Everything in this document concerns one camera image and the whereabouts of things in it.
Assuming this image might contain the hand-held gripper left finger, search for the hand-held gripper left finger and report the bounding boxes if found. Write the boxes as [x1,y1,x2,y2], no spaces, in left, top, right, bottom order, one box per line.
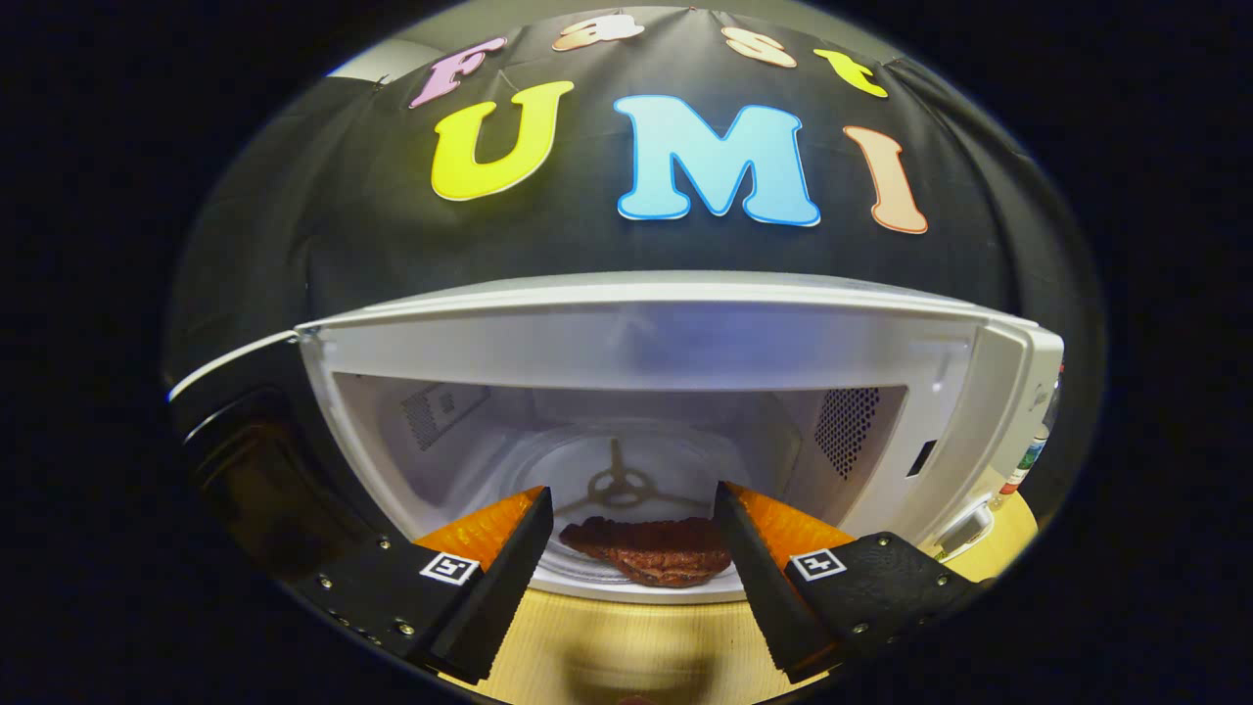
[289,485,555,686]

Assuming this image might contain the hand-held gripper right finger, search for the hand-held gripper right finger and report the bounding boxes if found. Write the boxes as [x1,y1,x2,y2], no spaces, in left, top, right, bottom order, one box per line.
[713,480,990,684]

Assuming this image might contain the brown roasted meat piece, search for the brown roasted meat piece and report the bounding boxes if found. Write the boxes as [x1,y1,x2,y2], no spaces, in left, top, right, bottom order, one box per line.
[559,516,733,588]

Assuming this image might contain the clear plastic water bottle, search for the clear plastic water bottle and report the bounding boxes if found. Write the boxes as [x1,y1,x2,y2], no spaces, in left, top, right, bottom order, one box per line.
[991,367,1063,510]

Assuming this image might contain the white toaster oven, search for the white toaster oven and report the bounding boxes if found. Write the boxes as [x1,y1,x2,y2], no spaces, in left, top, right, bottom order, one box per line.
[166,271,1066,604]

